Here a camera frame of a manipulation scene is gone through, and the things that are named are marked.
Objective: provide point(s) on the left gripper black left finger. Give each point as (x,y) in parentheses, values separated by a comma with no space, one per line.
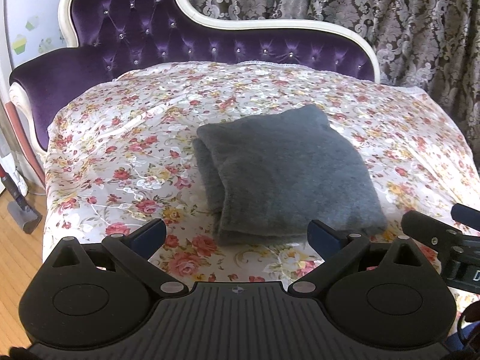
(132,253)

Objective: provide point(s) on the purple tufted chaise sofa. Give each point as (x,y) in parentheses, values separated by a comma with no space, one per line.
(107,38)

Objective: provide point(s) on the vacuum cleaner head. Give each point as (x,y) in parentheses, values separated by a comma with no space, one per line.
(25,215)

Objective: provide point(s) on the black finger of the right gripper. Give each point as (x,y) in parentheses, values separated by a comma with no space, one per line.
(466,216)
(449,242)

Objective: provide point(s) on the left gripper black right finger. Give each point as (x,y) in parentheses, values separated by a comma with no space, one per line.
(340,251)

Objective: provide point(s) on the grey argyle knit sweater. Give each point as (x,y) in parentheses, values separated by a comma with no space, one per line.
(267,177)

